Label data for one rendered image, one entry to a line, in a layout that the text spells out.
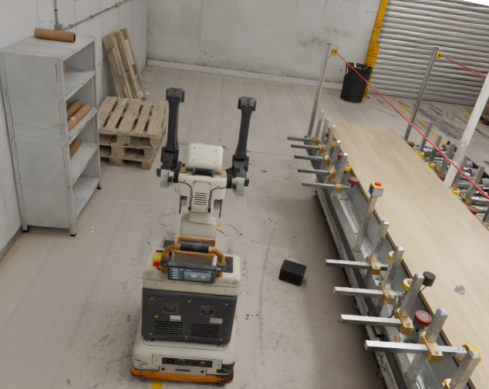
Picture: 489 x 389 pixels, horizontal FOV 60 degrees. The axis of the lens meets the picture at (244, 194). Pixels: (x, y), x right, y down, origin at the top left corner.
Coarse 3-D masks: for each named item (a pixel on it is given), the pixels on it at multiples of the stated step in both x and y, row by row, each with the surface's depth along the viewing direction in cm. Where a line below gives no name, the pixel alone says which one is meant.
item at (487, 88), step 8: (488, 80) 319; (488, 88) 321; (480, 96) 327; (480, 104) 327; (472, 112) 335; (480, 112) 330; (472, 120) 334; (472, 128) 337; (464, 136) 342; (464, 144) 343; (456, 152) 351; (464, 152) 347; (456, 160) 350; (456, 168) 354; (448, 176) 359; (448, 184) 362
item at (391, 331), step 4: (384, 304) 236; (384, 308) 236; (384, 312) 235; (388, 312) 231; (380, 316) 239; (384, 316) 235; (388, 328) 229; (392, 328) 224; (396, 328) 220; (388, 332) 228; (392, 332) 224; (396, 332) 219; (392, 336) 223; (396, 336) 218; (392, 340) 223; (396, 340) 218
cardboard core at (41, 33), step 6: (36, 30) 341; (42, 30) 342; (48, 30) 342; (54, 30) 343; (36, 36) 343; (42, 36) 343; (48, 36) 343; (54, 36) 343; (60, 36) 343; (66, 36) 343; (72, 36) 344
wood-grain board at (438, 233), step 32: (352, 128) 456; (384, 128) 471; (352, 160) 380; (384, 160) 390; (416, 160) 401; (384, 192) 332; (416, 192) 340; (448, 192) 348; (416, 224) 296; (448, 224) 302; (480, 224) 308; (416, 256) 261; (448, 256) 266; (480, 256) 271; (448, 288) 238; (480, 288) 242; (448, 320) 215; (480, 320) 218; (480, 384) 183
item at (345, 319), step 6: (342, 318) 212; (348, 318) 213; (354, 318) 213; (360, 318) 214; (366, 318) 214; (372, 318) 215; (378, 318) 216; (384, 318) 216; (390, 318) 217; (360, 324) 214; (366, 324) 214; (372, 324) 214; (378, 324) 215; (384, 324) 215; (390, 324) 215; (396, 324) 215; (414, 324) 215
